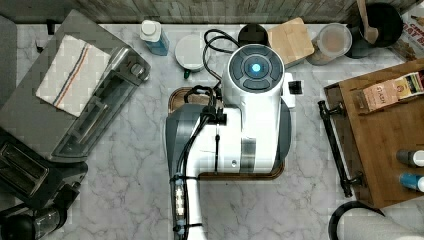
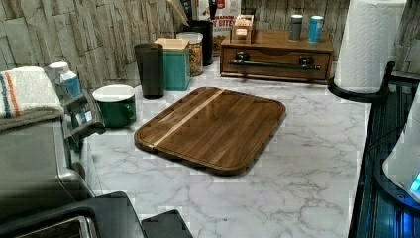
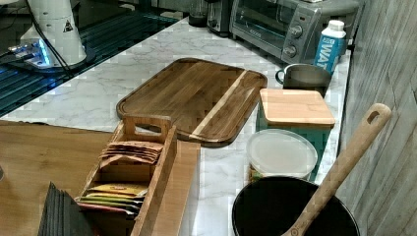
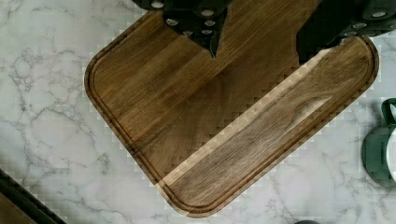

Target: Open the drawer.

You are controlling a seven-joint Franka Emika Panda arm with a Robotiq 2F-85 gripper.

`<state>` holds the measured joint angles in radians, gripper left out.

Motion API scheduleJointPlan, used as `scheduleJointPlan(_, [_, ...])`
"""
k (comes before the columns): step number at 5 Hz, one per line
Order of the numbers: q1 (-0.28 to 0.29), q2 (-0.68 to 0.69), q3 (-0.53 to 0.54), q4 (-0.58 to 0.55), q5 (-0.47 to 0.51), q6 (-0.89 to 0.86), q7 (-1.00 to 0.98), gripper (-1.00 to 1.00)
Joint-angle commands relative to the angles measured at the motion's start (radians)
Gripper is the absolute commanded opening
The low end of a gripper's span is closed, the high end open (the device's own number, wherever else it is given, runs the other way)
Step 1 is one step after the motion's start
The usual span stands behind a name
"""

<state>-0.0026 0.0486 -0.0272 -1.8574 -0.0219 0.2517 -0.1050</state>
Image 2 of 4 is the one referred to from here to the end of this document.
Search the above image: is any teal canister wooden lid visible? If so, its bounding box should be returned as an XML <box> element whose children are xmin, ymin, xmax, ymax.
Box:
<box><xmin>155</xmin><ymin>38</ymin><xmax>190</xmax><ymax>91</ymax></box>

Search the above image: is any grey shaker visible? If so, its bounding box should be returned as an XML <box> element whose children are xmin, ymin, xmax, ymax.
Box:
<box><xmin>289</xmin><ymin>14</ymin><xmax>303</xmax><ymax>41</ymax></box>

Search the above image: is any striped folded towel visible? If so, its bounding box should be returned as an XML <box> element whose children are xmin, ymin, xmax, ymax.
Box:
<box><xmin>0</xmin><ymin>66</ymin><xmax>63</xmax><ymax>130</ymax></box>

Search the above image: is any wooden drawer box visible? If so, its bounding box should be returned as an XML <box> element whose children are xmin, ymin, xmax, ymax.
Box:
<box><xmin>220</xmin><ymin>29</ymin><xmax>334</xmax><ymax>84</ymax></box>

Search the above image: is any wooden cutting board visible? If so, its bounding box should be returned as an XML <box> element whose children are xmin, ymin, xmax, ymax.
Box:
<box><xmin>134</xmin><ymin>87</ymin><xmax>286</xmax><ymax>175</ymax></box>

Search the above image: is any dark tall tumbler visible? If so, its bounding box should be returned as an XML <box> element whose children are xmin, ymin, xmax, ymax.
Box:
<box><xmin>135</xmin><ymin>43</ymin><xmax>164</xmax><ymax>99</ymax></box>

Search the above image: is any green mug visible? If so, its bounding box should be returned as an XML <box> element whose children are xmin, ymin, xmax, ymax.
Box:
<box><xmin>92</xmin><ymin>84</ymin><xmax>137</xmax><ymax>128</ymax></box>

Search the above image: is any glass jar with cereal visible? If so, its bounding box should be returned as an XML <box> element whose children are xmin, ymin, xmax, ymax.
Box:
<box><xmin>176</xmin><ymin>32</ymin><xmax>203</xmax><ymax>76</ymax></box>

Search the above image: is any blue shaker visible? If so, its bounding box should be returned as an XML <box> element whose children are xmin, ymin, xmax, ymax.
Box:
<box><xmin>308</xmin><ymin>16</ymin><xmax>324</xmax><ymax>43</ymax></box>

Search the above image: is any black utensil holder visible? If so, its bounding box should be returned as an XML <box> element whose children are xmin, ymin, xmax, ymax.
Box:
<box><xmin>183</xmin><ymin>20</ymin><xmax>213</xmax><ymax>66</ymax></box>

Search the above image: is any small wooden holder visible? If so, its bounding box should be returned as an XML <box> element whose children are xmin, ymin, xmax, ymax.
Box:
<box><xmin>230</xmin><ymin>14</ymin><xmax>255</xmax><ymax>44</ymax></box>

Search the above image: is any white bottle blue label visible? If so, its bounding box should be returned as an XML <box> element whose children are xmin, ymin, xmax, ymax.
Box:
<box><xmin>48</xmin><ymin>61</ymin><xmax>89</xmax><ymax>127</ymax></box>

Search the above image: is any black paper towel holder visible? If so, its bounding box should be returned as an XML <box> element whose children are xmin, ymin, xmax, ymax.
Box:
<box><xmin>327</xmin><ymin>61</ymin><xmax>395</xmax><ymax>103</ymax></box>

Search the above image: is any stainless toaster oven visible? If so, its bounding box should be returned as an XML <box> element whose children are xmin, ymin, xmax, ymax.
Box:
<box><xmin>0</xmin><ymin>88</ymin><xmax>107</xmax><ymax>224</ymax></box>

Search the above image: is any white paper towel roll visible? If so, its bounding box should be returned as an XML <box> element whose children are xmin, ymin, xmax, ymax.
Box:
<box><xmin>334</xmin><ymin>0</ymin><xmax>407</xmax><ymax>93</ymax></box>

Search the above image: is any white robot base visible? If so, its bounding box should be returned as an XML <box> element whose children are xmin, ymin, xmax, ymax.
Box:
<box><xmin>376</xmin><ymin>89</ymin><xmax>420</xmax><ymax>211</ymax></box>

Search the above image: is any dark metal drawer handle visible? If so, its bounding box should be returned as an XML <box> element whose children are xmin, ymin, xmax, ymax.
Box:
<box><xmin>229</xmin><ymin>52</ymin><xmax>321</xmax><ymax>70</ymax></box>

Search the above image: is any wooden drawer front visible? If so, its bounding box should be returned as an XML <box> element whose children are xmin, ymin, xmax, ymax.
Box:
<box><xmin>220</xmin><ymin>48</ymin><xmax>331</xmax><ymax>81</ymax></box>

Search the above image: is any black sink edge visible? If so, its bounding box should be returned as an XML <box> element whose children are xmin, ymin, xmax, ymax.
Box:
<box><xmin>1</xmin><ymin>191</ymin><xmax>193</xmax><ymax>238</ymax></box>

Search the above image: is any wooden spoon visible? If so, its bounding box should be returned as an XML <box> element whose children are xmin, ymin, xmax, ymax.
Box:
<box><xmin>166</xmin><ymin>0</ymin><xmax>189</xmax><ymax>27</ymax></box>

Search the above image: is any cereal box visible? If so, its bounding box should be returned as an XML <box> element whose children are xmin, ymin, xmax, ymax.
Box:
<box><xmin>197</xmin><ymin>0</ymin><xmax>241</xmax><ymax>56</ymax></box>

